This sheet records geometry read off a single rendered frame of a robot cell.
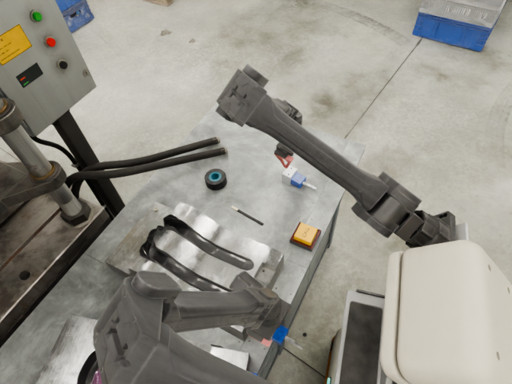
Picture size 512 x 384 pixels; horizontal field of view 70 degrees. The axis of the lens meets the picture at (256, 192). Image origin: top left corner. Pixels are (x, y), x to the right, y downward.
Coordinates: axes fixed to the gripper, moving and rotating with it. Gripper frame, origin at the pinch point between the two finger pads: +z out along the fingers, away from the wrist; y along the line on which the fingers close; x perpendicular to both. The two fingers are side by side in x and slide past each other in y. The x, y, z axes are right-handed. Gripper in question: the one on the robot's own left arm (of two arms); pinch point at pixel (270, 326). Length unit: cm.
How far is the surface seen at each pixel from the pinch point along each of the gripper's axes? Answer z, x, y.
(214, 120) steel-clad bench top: 7, -67, -66
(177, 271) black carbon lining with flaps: -4.7, -30.5, 1.5
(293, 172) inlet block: 0, -20, -52
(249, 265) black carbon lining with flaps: -3.5, -13.5, -11.3
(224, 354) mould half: -0.9, -6.5, 12.6
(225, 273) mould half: -3.5, -18.2, -5.8
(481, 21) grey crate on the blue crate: 64, 14, -312
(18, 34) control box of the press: -50, -95, -22
